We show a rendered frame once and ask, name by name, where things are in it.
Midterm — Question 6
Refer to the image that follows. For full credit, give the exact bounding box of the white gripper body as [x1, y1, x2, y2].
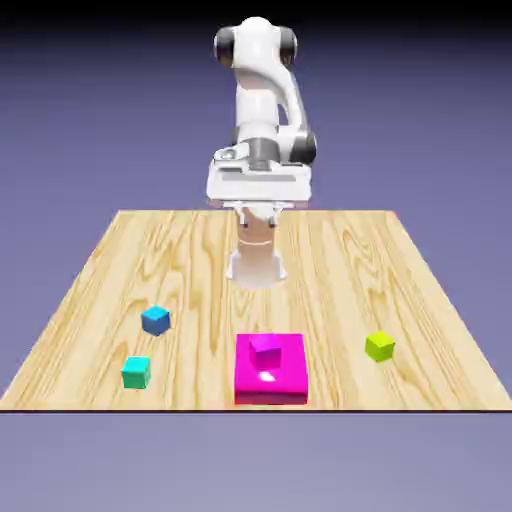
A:
[205, 158, 313, 210]

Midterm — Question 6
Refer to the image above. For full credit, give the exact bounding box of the small blue cube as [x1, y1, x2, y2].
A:
[140, 304, 172, 337]

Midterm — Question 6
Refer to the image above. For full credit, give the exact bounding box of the small magenta cube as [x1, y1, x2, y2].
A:
[248, 332, 283, 371]

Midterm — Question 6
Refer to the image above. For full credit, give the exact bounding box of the small yellow-green cube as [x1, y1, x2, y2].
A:
[364, 330, 397, 364]

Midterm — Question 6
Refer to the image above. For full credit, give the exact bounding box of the small teal cube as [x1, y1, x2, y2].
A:
[120, 355, 152, 390]

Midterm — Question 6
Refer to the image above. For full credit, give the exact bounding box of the large magenta box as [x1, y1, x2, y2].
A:
[234, 332, 310, 406]

